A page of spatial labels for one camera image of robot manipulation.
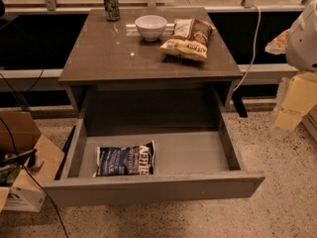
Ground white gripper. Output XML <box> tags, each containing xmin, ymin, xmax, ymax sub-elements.
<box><xmin>264</xmin><ymin>0</ymin><xmax>317</xmax><ymax>137</ymax></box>

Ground blue chip bag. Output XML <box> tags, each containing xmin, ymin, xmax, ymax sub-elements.
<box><xmin>95</xmin><ymin>142</ymin><xmax>156</xmax><ymax>177</ymax></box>

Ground yellow brown chip bag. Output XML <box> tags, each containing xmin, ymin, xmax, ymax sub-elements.
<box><xmin>159</xmin><ymin>19</ymin><xmax>215</xmax><ymax>62</ymax></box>

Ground grey cabinet counter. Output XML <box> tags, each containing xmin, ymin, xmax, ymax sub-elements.
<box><xmin>58</xmin><ymin>7</ymin><xmax>242</xmax><ymax>108</ymax></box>

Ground grey open top drawer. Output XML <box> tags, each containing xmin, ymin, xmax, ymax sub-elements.
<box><xmin>44</xmin><ymin>87</ymin><xmax>264</xmax><ymax>207</ymax></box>

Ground white bowl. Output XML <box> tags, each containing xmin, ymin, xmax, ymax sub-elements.
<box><xmin>135</xmin><ymin>15</ymin><xmax>167</xmax><ymax>41</ymax></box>

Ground green soda can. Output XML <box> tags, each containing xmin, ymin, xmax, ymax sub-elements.
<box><xmin>103</xmin><ymin>0</ymin><xmax>120</xmax><ymax>21</ymax></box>

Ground cardboard box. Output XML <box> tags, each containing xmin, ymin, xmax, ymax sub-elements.
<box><xmin>0</xmin><ymin>111</ymin><xmax>64</xmax><ymax>212</ymax></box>

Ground black tools in box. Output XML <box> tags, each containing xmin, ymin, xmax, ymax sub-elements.
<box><xmin>0</xmin><ymin>149</ymin><xmax>44</xmax><ymax>186</ymax></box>

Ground white cable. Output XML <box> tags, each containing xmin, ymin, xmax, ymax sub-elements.
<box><xmin>232</xmin><ymin>3</ymin><xmax>263</xmax><ymax>93</ymax></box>

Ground metal window rail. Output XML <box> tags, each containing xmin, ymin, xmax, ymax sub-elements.
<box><xmin>0</xmin><ymin>63</ymin><xmax>298</xmax><ymax>92</ymax></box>

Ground black cable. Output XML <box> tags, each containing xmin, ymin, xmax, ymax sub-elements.
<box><xmin>0</xmin><ymin>117</ymin><xmax>70</xmax><ymax>238</ymax></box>

